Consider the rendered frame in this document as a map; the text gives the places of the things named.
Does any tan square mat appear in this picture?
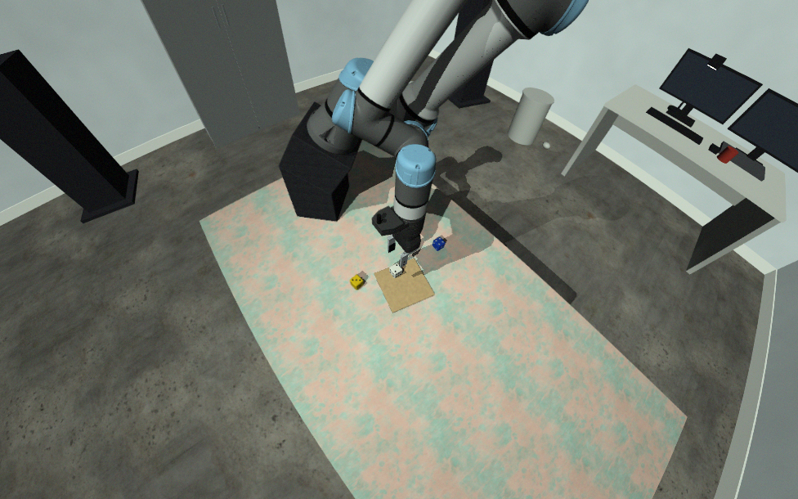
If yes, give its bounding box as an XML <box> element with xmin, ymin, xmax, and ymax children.
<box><xmin>374</xmin><ymin>258</ymin><xmax>435</xmax><ymax>313</ymax></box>

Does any yellow die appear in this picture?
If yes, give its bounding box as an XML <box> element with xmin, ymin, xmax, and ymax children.
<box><xmin>350</xmin><ymin>274</ymin><xmax>364</xmax><ymax>290</ymax></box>

